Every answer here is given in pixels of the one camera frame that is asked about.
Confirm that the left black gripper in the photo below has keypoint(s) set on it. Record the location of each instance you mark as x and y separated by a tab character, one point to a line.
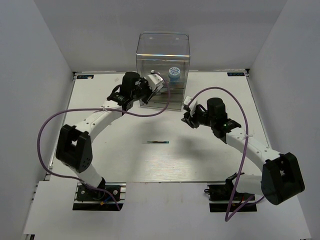
144	83

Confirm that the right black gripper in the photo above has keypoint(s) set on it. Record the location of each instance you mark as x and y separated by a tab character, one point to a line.
190	119

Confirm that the blue cleaning gel jar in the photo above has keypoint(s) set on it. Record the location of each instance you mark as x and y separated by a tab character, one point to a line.
174	74

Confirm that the green refill pen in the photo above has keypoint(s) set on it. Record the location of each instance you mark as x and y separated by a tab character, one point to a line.
158	142

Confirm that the clear plastic drawer organizer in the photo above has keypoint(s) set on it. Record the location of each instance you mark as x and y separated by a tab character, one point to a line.
159	51

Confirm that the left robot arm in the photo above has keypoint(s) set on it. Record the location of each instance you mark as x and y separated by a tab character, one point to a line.
74	146

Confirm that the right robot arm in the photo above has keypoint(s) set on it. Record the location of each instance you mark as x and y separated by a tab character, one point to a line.
280	178

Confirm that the right blue table label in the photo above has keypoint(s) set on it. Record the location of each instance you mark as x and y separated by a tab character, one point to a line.
236	74

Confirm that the blue table label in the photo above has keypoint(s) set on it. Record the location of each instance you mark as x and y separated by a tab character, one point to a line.
85	77
236	74

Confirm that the left blue table label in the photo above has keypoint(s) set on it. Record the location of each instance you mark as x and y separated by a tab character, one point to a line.
85	77

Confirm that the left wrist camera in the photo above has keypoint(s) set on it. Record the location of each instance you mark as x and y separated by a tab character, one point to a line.
155	81

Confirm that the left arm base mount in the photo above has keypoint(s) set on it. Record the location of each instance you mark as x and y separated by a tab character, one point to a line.
86	199

